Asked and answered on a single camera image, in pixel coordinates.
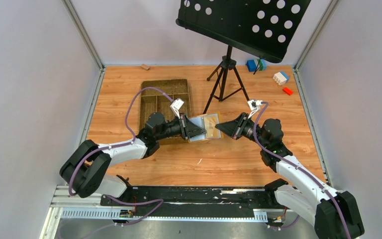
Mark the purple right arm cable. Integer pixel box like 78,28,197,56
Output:
253,101,353,239

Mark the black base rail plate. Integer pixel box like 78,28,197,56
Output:
118,186,290,219

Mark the small wooden block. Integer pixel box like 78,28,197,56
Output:
140,64,151,71

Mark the black music stand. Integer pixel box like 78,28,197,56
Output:
176,0,310,105

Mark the blue green toy block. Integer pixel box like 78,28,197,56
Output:
246,59,267,72

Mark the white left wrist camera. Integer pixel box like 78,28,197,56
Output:
170,98,184,118

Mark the red toy block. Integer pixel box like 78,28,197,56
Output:
283,87,293,96

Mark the beige illustrated card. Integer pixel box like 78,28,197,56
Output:
203,114,221,139

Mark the yellow leather card holder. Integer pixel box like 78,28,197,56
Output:
189,112,223,142

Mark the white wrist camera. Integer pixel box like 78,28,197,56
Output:
247,100,265,119
170,98,184,118

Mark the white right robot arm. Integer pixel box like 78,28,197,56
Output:
215,113,365,239

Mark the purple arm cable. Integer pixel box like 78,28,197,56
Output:
253,101,353,239
55,87,179,239

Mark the woven straw divided tray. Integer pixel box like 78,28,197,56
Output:
139,79,191,129

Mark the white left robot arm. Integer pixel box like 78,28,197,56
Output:
60,113,206,198

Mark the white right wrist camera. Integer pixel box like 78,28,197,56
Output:
247,100,265,119

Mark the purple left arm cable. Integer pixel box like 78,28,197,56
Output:
55,87,179,239

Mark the white blue toy block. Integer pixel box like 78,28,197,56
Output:
272,71,290,86

